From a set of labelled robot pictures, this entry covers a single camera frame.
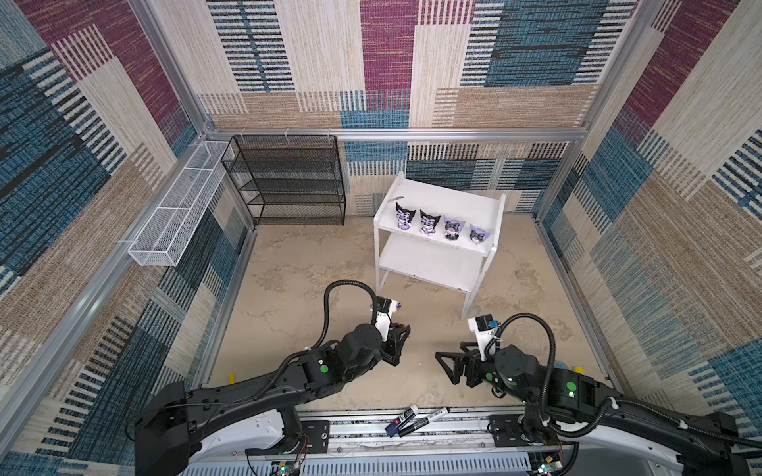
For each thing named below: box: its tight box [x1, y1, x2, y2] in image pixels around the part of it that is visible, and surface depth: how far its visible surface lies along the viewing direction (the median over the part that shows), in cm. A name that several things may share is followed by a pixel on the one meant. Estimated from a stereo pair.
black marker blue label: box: [384, 403, 419, 438], surface depth 76 cm
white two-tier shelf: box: [374, 172, 507, 319], surface depth 79 cm
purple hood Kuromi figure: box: [469, 223, 493, 245], surface depth 69 cm
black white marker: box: [397, 406, 451, 438], surface depth 76 cm
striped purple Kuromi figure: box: [419, 209, 442, 236], surface depth 70 cm
